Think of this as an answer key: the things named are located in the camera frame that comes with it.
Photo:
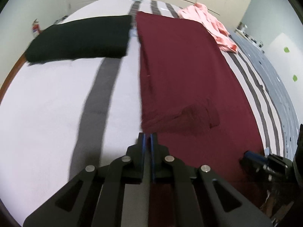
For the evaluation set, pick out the cluttered nightstand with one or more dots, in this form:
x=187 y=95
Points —
x=248 y=36

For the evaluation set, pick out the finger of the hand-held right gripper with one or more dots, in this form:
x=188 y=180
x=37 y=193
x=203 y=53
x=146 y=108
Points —
x=253 y=155
x=251 y=166

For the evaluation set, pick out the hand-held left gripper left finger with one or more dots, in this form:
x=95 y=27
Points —
x=143 y=146

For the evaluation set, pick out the maroon shirt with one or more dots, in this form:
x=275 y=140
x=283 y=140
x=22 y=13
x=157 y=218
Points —
x=184 y=71

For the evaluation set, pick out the pink garment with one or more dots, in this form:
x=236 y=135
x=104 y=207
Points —
x=208 y=21

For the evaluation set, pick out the red fire extinguisher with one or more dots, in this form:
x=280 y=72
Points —
x=36 y=29

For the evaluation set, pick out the black folded garment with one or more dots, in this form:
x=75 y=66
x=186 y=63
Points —
x=80 y=40

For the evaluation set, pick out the white board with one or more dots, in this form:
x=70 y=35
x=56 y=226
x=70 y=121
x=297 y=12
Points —
x=281 y=52

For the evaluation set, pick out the green sticker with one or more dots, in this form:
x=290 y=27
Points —
x=295 y=78
x=287 y=50

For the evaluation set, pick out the striped bed sheet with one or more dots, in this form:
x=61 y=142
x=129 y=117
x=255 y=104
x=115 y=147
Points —
x=47 y=104

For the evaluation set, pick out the blue-grey quilt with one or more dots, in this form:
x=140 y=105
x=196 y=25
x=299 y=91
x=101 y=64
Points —
x=267 y=75

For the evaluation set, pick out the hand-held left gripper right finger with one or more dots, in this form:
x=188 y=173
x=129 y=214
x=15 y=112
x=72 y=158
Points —
x=153 y=149

